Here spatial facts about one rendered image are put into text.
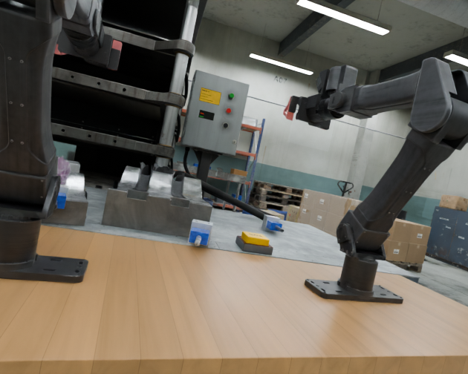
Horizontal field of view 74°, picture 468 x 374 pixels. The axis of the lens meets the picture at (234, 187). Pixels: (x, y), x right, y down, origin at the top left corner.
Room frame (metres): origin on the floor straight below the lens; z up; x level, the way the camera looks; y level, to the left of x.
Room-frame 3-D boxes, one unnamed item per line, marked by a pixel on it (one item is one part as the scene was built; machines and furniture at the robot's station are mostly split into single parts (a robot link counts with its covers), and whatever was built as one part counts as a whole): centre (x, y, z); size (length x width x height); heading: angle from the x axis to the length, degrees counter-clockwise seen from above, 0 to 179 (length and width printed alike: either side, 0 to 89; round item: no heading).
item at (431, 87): (0.63, -0.28, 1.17); 0.30 x 0.09 x 0.12; 19
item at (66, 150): (1.66, 0.95, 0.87); 0.50 x 0.27 x 0.17; 14
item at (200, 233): (0.71, 0.06, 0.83); 0.13 x 0.05 x 0.05; 3
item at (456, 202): (6.63, -4.65, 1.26); 0.42 x 0.33 x 0.29; 14
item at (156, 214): (1.01, 0.23, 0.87); 0.50 x 0.26 x 0.14; 14
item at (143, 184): (1.00, 0.24, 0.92); 0.35 x 0.16 x 0.09; 14
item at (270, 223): (1.10, -0.17, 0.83); 0.13 x 0.05 x 0.05; 15
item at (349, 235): (0.63, -0.27, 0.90); 0.09 x 0.06 x 0.06; 109
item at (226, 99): (1.74, 0.19, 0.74); 0.31 x 0.22 x 1.47; 104
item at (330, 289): (0.62, -0.28, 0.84); 0.20 x 0.07 x 0.08; 109
